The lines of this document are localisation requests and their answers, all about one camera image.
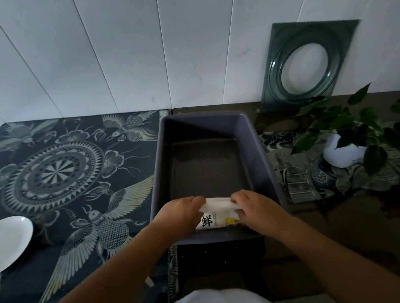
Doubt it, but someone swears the person's right hand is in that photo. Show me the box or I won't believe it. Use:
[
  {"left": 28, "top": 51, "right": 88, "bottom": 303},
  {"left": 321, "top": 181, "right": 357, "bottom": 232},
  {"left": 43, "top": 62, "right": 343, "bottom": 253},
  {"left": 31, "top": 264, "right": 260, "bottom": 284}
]
[{"left": 230, "top": 186, "right": 296, "bottom": 241}]

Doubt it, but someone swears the person's left hand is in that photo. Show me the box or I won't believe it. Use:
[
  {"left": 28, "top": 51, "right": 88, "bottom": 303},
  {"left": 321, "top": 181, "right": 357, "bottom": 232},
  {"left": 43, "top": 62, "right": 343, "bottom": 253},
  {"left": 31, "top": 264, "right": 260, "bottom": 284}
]
[{"left": 149, "top": 195, "right": 210, "bottom": 246}]

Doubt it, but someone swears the white printed packet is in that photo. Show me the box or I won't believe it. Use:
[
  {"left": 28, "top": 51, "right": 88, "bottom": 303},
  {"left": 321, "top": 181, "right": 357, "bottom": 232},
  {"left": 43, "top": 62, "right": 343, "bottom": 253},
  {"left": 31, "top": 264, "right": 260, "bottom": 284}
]
[{"left": 193, "top": 195, "right": 242, "bottom": 231}]

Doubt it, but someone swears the person's right forearm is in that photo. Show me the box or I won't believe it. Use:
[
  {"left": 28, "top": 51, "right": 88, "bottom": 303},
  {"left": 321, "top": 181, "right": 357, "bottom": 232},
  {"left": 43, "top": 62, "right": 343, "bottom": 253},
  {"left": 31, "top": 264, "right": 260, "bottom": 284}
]
[{"left": 266, "top": 208, "right": 400, "bottom": 303}]

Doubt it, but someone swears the person's left forearm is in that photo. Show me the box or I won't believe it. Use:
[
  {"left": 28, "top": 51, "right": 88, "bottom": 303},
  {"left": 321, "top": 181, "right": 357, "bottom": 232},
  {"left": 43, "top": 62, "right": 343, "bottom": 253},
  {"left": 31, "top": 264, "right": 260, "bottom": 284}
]
[{"left": 18, "top": 222, "right": 185, "bottom": 303}]

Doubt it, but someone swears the grey rectangular plastic bin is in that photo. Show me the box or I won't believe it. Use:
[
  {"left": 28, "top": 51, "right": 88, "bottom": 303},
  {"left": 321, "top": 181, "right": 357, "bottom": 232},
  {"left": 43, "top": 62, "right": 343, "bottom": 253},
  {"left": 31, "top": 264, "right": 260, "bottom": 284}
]
[{"left": 142, "top": 106, "right": 292, "bottom": 248}]

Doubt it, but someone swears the dark floral patterned cloth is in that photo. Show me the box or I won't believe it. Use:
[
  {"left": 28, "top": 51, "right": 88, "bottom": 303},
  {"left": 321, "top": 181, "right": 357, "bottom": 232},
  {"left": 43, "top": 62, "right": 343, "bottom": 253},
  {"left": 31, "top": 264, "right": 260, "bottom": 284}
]
[{"left": 259, "top": 120, "right": 400, "bottom": 207}]

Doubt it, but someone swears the white plant pot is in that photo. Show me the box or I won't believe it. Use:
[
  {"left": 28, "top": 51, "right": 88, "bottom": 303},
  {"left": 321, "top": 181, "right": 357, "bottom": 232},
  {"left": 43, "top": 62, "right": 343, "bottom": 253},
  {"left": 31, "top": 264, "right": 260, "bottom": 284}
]
[{"left": 322, "top": 131, "right": 369, "bottom": 170}]

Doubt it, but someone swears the dark bird patterned tablecloth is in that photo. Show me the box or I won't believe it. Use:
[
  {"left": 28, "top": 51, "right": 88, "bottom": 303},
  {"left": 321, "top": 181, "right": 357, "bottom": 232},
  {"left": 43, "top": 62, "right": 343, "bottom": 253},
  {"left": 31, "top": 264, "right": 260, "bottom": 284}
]
[{"left": 0, "top": 109, "right": 185, "bottom": 303}]

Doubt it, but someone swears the green leafy potted plant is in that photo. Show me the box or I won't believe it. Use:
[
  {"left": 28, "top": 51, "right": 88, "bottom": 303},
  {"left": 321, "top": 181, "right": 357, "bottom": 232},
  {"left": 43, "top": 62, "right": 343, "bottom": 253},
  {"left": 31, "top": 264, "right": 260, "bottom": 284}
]
[{"left": 286, "top": 80, "right": 400, "bottom": 182}]

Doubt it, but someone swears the green glass square dish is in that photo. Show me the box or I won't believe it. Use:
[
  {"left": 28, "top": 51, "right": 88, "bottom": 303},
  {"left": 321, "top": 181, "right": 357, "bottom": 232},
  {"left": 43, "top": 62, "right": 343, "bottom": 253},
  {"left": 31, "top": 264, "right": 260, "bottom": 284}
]
[{"left": 254, "top": 17, "right": 366, "bottom": 113}]

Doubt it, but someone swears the white oval plate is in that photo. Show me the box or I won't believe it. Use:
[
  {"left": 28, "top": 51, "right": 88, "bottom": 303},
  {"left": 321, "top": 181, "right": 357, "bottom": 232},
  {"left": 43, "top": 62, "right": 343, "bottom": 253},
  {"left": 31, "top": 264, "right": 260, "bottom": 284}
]
[{"left": 0, "top": 215, "right": 38, "bottom": 277}]

